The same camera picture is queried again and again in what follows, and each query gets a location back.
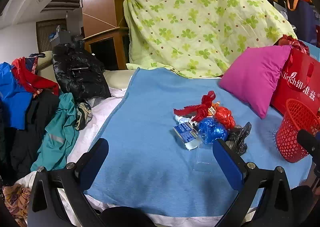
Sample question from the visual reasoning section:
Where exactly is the light blue flat box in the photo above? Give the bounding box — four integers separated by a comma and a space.
305, 40, 320, 61

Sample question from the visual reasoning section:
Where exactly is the black clothing pile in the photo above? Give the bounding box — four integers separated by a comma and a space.
0, 90, 60, 185

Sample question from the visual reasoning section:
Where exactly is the red plastic mesh basket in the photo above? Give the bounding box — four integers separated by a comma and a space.
275, 98, 316, 164

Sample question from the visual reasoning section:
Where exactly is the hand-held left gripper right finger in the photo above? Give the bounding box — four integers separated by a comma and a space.
212, 139, 295, 227

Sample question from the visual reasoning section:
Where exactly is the wooden cabinet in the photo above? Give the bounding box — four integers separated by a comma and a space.
82, 27, 130, 71

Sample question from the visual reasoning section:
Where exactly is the white plastic bag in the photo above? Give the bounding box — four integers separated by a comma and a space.
174, 114, 198, 126

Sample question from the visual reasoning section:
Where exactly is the green clover print quilt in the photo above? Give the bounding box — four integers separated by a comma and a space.
123, 0, 298, 78

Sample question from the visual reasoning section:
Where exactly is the blue plastic bag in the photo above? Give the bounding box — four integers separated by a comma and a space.
197, 117, 229, 145

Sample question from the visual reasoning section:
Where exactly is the camouflage cloth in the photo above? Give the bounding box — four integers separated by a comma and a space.
75, 102, 93, 131

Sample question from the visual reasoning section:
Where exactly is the teal jacket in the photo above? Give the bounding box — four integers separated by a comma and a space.
30, 92, 80, 172

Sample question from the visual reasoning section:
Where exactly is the brown patterned cloth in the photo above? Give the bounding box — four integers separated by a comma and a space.
2, 183, 32, 227

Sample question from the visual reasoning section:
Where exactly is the red torn plastic bag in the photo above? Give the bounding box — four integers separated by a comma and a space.
173, 90, 217, 123

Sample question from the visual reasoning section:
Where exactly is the navy hanging garment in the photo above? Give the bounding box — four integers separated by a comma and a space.
285, 0, 320, 47

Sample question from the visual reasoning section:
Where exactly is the red fabric tote bag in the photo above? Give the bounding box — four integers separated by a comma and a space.
270, 48, 320, 117

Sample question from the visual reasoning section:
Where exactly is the blue and white carton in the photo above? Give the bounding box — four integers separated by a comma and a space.
173, 122, 200, 151

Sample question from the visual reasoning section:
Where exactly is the pink pillow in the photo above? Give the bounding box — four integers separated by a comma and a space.
219, 45, 292, 119

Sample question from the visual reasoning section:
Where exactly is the blue blanket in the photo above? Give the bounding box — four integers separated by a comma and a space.
84, 67, 313, 217

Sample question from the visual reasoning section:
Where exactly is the red knotted plastic bag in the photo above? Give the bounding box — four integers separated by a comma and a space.
276, 34, 310, 55

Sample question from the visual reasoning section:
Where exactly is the black puffer jacket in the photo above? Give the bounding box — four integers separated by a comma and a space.
52, 43, 112, 103

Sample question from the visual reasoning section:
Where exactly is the red jacket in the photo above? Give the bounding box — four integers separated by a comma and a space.
11, 56, 60, 96

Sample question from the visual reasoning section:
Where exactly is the clear plastic wrapper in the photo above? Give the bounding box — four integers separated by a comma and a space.
194, 142, 218, 172

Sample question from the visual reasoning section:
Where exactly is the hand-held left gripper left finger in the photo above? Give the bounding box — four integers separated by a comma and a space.
27, 138, 110, 227

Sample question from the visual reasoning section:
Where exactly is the black crumpled plastic bag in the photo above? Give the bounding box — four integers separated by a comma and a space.
226, 122, 252, 156

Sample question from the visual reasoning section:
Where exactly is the blue jacket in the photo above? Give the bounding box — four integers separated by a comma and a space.
0, 62, 34, 130

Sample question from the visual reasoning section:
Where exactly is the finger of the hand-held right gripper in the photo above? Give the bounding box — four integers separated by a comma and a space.
296, 129, 320, 158

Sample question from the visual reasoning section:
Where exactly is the orange-red plastic bag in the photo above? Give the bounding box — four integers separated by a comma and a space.
211, 102, 237, 130

